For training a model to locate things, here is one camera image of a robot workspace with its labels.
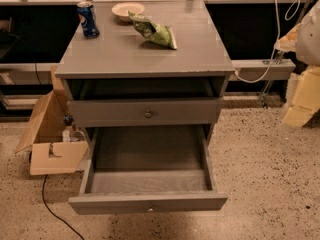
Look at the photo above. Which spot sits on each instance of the white bottle in box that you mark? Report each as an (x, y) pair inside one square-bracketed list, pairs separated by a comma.
[(66, 135)]

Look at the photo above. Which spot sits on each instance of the green chip bag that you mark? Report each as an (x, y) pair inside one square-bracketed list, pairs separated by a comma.
[(155, 33)]

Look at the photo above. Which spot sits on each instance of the slanted metal pole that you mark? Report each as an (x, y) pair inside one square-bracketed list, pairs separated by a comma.
[(283, 54)]

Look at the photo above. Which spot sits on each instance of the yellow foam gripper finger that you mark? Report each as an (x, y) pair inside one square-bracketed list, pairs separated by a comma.
[(303, 101)]

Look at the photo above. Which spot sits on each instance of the blue pepsi can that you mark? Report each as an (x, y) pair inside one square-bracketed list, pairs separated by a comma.
[(86, 12)]

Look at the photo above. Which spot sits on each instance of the open cardboard box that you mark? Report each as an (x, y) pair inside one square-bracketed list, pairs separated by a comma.
[(43, 135)]

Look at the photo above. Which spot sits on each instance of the grey drawer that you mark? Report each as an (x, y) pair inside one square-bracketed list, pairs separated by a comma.
[(145, 112), (148, 169)]

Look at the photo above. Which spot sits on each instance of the white ceramic bowl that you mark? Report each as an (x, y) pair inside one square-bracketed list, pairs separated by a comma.
[(121, 10)]

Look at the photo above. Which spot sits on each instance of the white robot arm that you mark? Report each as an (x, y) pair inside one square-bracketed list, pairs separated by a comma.
[(303, 90)]

